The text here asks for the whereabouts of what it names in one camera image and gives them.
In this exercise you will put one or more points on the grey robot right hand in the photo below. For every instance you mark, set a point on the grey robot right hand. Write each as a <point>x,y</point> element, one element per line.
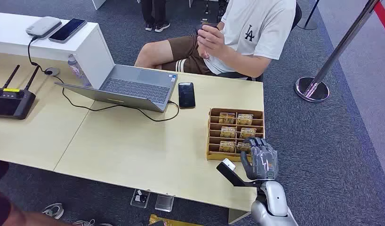
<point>264,162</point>

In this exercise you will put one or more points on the person's left hand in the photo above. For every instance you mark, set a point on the person's left hand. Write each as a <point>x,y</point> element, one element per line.
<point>212,42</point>

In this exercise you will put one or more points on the gold hotel card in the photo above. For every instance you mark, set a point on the gold hotel card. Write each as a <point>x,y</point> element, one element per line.
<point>226,118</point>
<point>227,146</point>
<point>245,119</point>
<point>247,133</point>
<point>242,148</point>
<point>228,132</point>

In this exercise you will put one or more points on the phone in person's hands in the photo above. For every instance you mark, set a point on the phone in person's hands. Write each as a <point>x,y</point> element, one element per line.
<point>208,25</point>

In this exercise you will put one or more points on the seated person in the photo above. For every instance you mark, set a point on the seated person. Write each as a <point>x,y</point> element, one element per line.
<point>258,31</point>

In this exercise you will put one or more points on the wooden card holder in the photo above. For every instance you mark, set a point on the wooden card holder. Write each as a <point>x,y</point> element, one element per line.
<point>234,124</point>

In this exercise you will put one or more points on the standing person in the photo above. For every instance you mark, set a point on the standing person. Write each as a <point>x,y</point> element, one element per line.
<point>153,14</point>

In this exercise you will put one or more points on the person beside robot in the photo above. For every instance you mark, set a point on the person beside robot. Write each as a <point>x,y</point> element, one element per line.
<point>5,209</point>

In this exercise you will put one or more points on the black smartphone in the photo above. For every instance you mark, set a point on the black smartphone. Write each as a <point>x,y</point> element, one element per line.
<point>186,95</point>

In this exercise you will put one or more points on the grey laptop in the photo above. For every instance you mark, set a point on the grey laptop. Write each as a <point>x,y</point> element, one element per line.
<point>133,89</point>

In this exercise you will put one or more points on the clear acrylic stand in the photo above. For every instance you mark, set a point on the clear acrylic stand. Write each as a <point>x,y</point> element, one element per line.
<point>164,203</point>
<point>140,198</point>

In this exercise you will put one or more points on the gold foil package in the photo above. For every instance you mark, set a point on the gold foil package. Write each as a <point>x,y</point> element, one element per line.
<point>173,222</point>

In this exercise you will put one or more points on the white desk shelf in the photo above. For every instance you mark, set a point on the white desk shelf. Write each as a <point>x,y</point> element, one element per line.
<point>86,50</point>

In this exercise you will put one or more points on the clear water bottle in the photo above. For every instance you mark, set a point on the clear water bottle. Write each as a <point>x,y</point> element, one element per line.
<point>77,70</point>

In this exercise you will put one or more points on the dark smartphone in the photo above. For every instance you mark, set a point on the dark smartphone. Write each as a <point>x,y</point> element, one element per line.
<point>67,30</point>

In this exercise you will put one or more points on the grey power bank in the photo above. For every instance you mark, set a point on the grey power bank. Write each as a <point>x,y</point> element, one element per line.
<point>43,27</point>

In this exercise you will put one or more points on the red barrier belt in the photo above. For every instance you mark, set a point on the red barrier belt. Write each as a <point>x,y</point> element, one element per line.
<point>384,17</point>

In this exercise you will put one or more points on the black remote controller with antennas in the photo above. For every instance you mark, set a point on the black remote controller with antennas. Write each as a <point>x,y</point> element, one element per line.
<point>11,104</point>

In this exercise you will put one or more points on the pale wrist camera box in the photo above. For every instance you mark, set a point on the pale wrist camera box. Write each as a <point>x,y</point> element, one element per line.
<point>228,164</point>

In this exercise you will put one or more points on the chrome stanchion post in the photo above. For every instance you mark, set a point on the chrome stanchion post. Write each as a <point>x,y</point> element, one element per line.
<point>314,87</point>

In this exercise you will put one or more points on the dark stanchion post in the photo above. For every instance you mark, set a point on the dark stanchion post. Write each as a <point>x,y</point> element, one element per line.
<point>308,23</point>

